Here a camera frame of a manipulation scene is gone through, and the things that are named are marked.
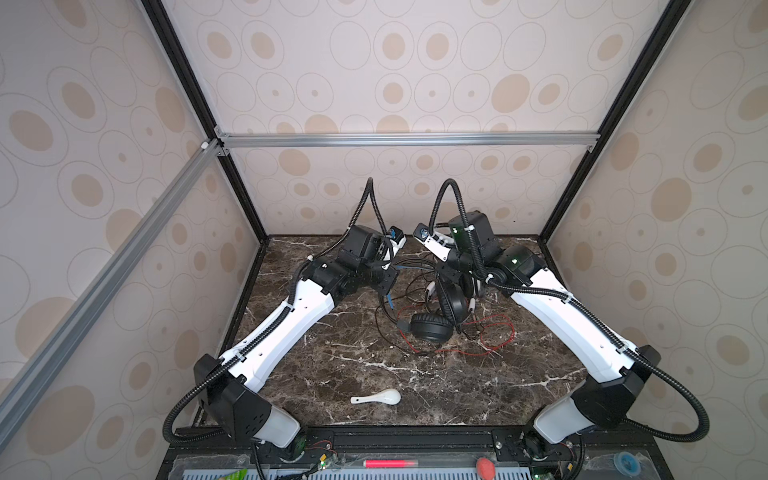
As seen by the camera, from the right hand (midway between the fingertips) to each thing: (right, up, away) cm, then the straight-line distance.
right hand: (443, 245), depth 73 cm
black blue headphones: (+1, -12, -9) cm, 15 cm away
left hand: (-10, -5, 0) cm, 11 cm away
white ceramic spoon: (-13, -41, +8) cm, 44 cm away
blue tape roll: (+44, -52, -2) cm, 68 cm away
